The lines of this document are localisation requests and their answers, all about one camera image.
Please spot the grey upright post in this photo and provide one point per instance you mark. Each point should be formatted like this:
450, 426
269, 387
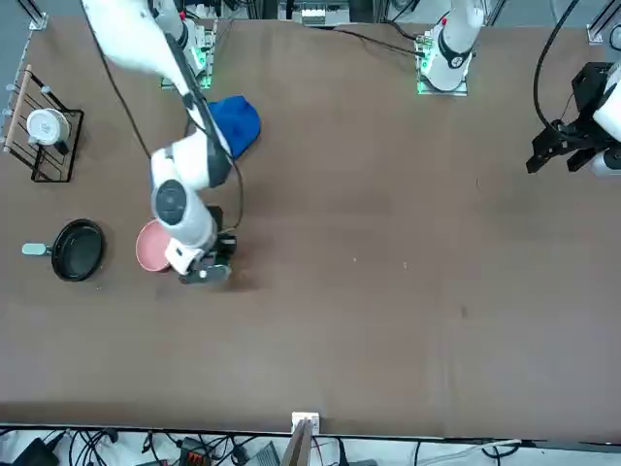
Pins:
298, 446

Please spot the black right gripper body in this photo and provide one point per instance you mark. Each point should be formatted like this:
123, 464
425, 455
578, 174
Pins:
208, 273

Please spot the white power strip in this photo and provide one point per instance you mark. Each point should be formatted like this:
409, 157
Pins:
313, 17

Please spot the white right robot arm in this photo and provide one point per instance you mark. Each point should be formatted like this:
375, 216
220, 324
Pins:
189, 165

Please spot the aluminium frame profile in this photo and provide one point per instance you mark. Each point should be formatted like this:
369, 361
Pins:
598, 30
39, 17

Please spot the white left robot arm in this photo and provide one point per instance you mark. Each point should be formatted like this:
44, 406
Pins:
451, 53

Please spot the white cup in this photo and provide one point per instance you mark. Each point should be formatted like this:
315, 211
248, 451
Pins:
46, 126

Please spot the white table bracket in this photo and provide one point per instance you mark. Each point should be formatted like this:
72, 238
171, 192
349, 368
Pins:
315, 418

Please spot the pink bowl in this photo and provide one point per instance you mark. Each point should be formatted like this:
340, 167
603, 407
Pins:
150, 245

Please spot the blue cloth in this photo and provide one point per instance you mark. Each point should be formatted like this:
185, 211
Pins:
238, 121

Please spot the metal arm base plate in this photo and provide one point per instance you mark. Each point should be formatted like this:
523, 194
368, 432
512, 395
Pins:
206, 80
436, 91

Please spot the black device with orange label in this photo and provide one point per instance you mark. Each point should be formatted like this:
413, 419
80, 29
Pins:
196, 454

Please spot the black power adapter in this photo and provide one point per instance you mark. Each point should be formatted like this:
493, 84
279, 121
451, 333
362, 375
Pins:
34, 454

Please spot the grey power adapter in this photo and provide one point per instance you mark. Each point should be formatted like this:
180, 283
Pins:
264, 456

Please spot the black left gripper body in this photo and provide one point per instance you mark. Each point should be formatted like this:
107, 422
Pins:
589, 92

